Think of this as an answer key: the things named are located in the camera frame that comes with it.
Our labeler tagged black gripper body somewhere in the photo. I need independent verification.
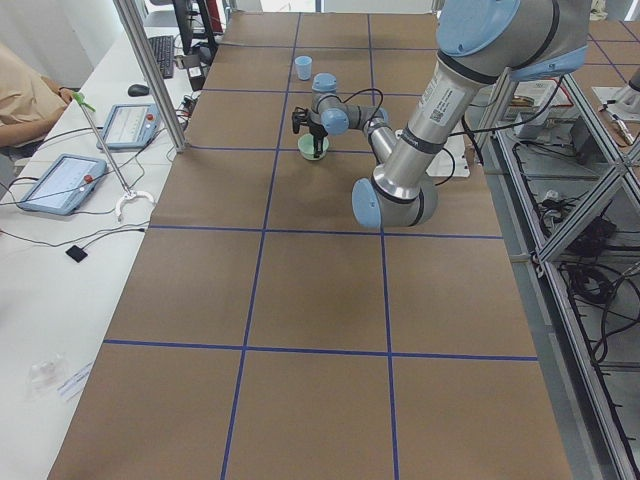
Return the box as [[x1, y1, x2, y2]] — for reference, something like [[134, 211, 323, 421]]
[[291, 106, 328, 138]]

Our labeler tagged mint green bowl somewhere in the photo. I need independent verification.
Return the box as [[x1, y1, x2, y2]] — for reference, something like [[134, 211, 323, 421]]
[[297, 134, 330, 161]]

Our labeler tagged light blue plastic cup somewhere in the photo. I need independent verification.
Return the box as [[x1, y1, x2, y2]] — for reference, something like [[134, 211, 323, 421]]
[[294, 55, 313, 81]]

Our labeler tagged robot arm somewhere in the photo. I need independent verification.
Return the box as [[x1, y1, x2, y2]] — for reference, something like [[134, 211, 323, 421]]
[[292, 0, 591, 229]]

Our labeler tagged black keyboard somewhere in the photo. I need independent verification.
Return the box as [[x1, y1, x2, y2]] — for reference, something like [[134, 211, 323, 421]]
[[148, 35, 174, 79]]

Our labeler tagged black computer mouse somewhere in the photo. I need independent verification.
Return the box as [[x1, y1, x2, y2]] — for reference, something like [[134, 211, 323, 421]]
[[127, 84, 150, 97]]

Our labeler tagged far teach pendant tablet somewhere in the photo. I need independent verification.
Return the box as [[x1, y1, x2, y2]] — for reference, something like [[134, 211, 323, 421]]
[[101, 103, 161, 151]]

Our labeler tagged teach pendant tablet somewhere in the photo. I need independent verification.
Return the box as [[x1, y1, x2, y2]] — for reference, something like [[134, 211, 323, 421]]
[[101, 103, 161, 151], [17, 154, 107, 216]]

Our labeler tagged reacher grabber stick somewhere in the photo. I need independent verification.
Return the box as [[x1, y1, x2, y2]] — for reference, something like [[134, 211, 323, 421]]
[[71, 92, 156, 222]]

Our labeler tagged near teach pendant tablet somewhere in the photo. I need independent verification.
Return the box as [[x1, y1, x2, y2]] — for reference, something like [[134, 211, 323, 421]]
[[17, 154, 107, 216]]

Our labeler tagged small black square pad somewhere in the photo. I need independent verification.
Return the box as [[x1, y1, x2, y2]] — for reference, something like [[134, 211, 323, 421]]
[[65, 245, 88, 263]]

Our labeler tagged person in beige shirt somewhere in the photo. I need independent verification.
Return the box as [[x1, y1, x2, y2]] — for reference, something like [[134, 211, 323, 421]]
[[1, 44, 72, 148]]

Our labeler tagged clear plastic bag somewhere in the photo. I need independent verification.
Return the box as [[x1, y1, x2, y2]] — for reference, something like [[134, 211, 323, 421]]
[[25, 353, 94, 402]]

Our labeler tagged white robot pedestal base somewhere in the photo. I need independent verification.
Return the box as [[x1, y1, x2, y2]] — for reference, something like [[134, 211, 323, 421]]
[[426, 136, 471, 179]]

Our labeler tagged aluminium frame post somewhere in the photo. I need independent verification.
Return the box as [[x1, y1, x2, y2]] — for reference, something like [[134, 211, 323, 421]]
[[113, 0, 186, 153]]

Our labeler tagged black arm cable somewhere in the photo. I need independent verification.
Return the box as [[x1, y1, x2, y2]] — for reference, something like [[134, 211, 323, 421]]
[[337, 88, 551, 186]]

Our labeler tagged aluminium frame cabinet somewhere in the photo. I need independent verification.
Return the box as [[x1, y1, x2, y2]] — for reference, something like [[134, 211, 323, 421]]
[[470, 69, 639, 479]]

